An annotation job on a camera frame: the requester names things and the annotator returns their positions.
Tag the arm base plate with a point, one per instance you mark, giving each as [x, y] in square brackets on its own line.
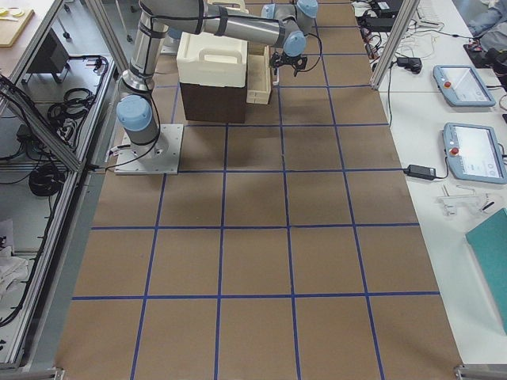
[161, 157]

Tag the wooden drawer with white handle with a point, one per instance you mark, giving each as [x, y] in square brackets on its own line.
[259, 74]

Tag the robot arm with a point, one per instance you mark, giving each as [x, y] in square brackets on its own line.
[283, 26]

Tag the clear acrylic stand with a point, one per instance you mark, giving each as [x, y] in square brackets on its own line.
[477, 203]

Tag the white foam tray box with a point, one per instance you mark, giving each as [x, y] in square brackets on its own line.
[209, 60]

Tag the black power adapter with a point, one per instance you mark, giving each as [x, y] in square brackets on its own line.
[421, 172]

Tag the lower teach pendant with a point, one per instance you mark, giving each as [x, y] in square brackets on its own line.
[473, 153]

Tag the aluminium frame post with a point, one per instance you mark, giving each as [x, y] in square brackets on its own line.
[398, 30]

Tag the upper teach pendant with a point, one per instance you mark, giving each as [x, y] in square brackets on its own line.
[462, 86]

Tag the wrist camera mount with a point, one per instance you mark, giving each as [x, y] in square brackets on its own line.
[277, 59]

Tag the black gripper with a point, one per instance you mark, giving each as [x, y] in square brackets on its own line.
[283, 61]

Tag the teach pendant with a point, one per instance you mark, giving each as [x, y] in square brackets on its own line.
[473, 153]
[462, 86]

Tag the dark wooden drawer cabinet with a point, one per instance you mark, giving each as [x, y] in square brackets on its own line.
[214, 104]

